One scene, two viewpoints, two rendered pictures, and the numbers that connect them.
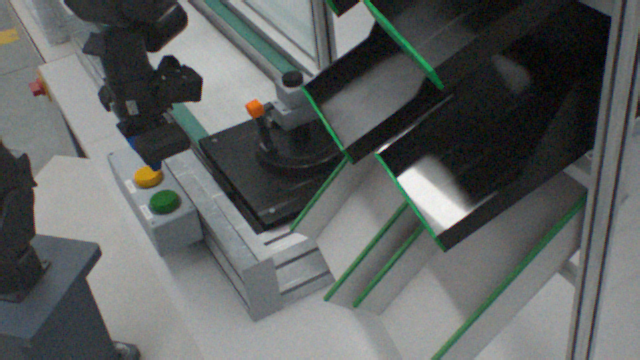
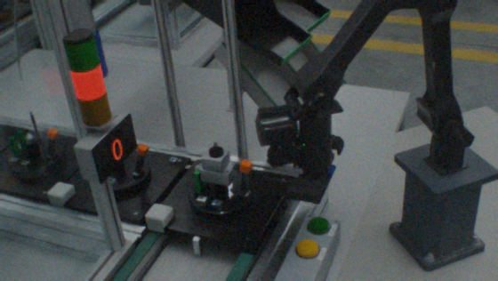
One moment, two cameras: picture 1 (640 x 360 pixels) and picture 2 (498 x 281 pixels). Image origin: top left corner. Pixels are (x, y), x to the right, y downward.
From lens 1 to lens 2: 1.80 m
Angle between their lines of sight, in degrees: 93
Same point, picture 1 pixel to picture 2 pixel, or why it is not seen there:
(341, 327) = not seen: hidden behind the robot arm
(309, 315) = not seen: hidden behind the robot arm
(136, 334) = (382, 240)
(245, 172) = (264, 206)
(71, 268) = (415, 151)
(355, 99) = (277, 46)
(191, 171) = (279, 241)
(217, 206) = (296, 210)
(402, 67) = (256, 32)
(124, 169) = (311, 269)
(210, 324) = (346, 219)
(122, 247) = not seen: outside the picture
